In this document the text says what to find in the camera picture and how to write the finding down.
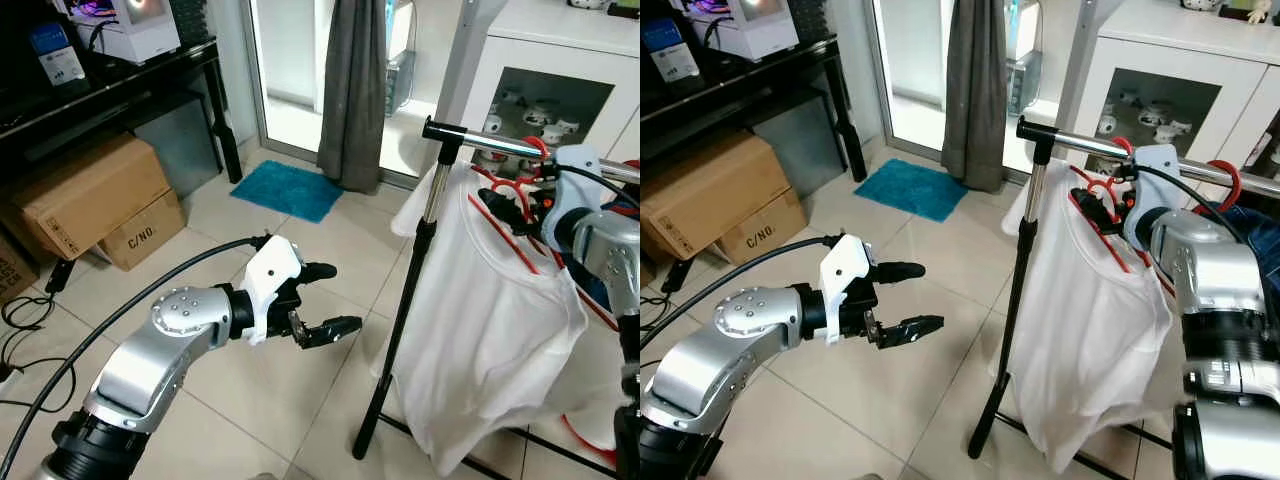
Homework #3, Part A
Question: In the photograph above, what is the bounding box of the blue white product box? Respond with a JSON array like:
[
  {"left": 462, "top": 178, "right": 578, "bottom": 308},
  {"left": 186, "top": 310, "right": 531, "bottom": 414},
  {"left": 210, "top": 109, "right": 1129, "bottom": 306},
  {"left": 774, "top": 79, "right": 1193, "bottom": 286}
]
[
  {"left": 28, "top": 22, "right": 87, "bottom": 87},
  {"left": 642, "top": 17, "right": 701, "bottom": 83}
]

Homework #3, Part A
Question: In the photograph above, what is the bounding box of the white tower appliance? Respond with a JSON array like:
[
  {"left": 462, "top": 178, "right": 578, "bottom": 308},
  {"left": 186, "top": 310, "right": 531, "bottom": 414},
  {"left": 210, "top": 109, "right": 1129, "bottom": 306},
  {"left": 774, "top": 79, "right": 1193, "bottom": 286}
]
[
  {"left": 1005, "top": 5, "right": 1043, "bottom": 116},
  {"left": 385, "top": 5, "right": 418, "bottom": 111}
]

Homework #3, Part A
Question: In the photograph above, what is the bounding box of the blue floor mat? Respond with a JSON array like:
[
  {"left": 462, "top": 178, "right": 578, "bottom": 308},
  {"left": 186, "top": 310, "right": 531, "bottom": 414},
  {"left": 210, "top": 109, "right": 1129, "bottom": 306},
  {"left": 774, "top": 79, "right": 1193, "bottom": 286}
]
[
  {"left": 230, "top": 160, "right": 346, "bottom": 223},
  {"left": 853, "top": 158, "right": 953, "bottom": 223}
]

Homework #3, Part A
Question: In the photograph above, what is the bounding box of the red plastic hanger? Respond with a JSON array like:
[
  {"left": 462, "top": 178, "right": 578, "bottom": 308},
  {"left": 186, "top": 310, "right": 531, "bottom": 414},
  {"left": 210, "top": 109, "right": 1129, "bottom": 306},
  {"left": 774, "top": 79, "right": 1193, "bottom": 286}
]
[
  {"left": 560, "top": 413, "right": 618, "bottom": 467},
  {"left": 1195, "top": 160, "right": 1243, "bottom": 216},
  {"left": 1068, "top": 135, "right": 1176, "bottom": 296},
  {"left": 465, "top": 135, "right": 621, "bottom": 336}
]

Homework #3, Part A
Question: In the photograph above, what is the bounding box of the black desk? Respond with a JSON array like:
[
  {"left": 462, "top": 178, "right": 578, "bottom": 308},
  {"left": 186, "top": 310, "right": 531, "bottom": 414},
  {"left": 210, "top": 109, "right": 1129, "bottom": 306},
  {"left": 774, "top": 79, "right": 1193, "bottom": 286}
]
[
  {"left": 0, "top": 38, "right": 244, "bottom": 186},
  {"left": 640, "top": 38, "right": 869, "bottom": 184}
]

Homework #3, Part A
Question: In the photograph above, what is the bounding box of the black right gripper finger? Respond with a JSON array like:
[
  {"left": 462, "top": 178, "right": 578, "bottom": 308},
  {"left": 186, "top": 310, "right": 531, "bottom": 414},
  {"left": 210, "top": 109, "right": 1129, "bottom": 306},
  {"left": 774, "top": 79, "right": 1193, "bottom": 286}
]
[
  {"left": 1084, "top": 191, "right": 1124, "bottom": 234},
  {"left": 477, "top": 187, "right": 527, "bottom": 227}
]

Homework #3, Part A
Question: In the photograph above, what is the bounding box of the grey slanted metal post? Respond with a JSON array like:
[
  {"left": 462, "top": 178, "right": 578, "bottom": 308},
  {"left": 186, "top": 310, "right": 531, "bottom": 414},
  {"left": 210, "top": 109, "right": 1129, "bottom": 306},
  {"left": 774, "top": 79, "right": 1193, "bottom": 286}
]
[{"left": 1055, "top": 0, "right": 1151, "bottom": 131}]

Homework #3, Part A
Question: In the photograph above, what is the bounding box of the white glass door cabinet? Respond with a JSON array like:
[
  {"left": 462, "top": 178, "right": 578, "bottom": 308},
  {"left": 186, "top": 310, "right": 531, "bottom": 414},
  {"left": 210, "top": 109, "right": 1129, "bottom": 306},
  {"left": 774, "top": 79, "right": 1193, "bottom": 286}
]
[
  {"left": 1075, "top": 0, "right": 1280, "bottom": 171},
  {"left": 470, "top": 0, "right": 641, "bottom": 166}
]

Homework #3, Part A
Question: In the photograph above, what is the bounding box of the white desktop device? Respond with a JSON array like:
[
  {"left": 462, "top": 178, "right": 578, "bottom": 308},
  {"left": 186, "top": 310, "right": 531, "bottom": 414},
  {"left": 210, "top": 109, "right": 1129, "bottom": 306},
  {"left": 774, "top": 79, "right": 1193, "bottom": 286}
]
[
  {"left": 700, "top": 0, "right": 801, "bottom": 61},
  {"left": 68, "top": 0, "right": 183, "bottom": 64}
]

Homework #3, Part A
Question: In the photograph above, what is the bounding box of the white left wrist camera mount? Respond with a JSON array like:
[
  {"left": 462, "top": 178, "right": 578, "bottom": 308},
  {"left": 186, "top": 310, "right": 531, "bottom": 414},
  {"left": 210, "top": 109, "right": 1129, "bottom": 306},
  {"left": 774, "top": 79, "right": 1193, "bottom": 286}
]
[
  {"left": 240, "top": 236, "right": 304, "bottom": 346},
  {"left": 818, "top": 234, "right": 877, "bottom": 346}
]

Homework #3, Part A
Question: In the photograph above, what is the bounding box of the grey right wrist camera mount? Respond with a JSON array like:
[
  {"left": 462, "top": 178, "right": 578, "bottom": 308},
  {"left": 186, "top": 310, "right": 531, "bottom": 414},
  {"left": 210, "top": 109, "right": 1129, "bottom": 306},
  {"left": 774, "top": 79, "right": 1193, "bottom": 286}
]
[
  {"left": 548, "top": 145, "right": 606, "bottom": 241},
  {"left": 1120, "top": 145, "right": 1186, "bottom": 251}
]

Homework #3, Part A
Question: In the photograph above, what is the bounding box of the blue garment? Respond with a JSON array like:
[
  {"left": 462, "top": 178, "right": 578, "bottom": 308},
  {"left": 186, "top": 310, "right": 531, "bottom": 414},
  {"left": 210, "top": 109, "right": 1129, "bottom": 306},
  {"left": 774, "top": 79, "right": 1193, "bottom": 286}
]
[
  {"left": 580, "top": 262, "right": 613, "bottom": 306},
  {"left": 1195, "top": 200, "right": 1280, "bottom": 291}
]

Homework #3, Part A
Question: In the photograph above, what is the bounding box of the black floor cable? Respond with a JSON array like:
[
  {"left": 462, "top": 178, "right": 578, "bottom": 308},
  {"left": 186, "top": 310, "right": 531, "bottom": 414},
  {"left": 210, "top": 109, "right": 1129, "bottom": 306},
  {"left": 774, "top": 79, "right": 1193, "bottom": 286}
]
[
  {"left": 640, "top": 290, "right": 681, "bottom": 333},
  {"left": 0, "top": 290, "right": 76, "bottom": 411}
]

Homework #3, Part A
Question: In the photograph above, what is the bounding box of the large cardboard box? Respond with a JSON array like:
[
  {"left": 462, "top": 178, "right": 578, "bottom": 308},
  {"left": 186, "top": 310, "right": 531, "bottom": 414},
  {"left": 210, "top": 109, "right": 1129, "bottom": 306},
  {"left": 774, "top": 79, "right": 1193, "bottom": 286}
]
[
  {"left": 640, "top": 130, "right": 796, "bottom": 259},
  {"left": 8, "top": 135, "right": 173, "bottom": 261}
]

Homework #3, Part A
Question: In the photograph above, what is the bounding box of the small printed cardboard box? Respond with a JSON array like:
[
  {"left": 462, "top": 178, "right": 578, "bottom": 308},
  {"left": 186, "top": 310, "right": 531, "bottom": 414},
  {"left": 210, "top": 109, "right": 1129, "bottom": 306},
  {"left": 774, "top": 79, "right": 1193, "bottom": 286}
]
[
  {"left": 98, "top": 190, "right": 187, "bottom": 271},
  {"left": 718, "top": 188, "right": 809, "bottom": 266}
]

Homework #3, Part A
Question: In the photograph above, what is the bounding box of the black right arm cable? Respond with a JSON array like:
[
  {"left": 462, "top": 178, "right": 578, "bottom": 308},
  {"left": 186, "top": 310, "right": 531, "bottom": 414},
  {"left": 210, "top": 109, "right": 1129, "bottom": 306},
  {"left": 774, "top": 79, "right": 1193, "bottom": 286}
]
[
  {"left": 1133, "top": 163, "right": 1219, "bottom": 219},
  {"left": 548, "top": 163, "right": 641, "bottom": 211}
]

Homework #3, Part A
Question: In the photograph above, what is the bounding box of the grey curtain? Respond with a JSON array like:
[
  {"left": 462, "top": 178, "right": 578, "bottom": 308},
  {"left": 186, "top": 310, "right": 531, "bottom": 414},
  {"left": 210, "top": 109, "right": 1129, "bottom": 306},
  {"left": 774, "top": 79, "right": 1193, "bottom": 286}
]
[
  {"left": 942, "top": 0, "right": 1008, "bottom": 194},
  {"left": 318, "top": 0, "right": 388, "bottom": 194}
]

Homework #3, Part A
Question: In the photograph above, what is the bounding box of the black silver clothes rack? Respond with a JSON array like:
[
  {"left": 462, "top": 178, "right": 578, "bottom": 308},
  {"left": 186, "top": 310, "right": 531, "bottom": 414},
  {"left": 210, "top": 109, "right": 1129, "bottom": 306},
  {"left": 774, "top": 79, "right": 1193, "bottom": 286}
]
[
  {"left": 352, "top": 117, "right": 641, "bottom": 480},
  {"left": 967, "top": 115, "right": 1280, "bottom": 471}
]

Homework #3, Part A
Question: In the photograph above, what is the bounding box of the plain white T-shirt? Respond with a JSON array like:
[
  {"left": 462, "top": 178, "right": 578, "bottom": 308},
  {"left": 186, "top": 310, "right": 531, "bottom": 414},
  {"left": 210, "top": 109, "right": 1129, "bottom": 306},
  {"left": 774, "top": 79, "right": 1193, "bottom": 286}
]
[
  {"left": 1000, "top": 160, "right": 1176, "bottom": 476},
  {"left": 390, "top": 160, "right": 626, "bottom": 479}
]

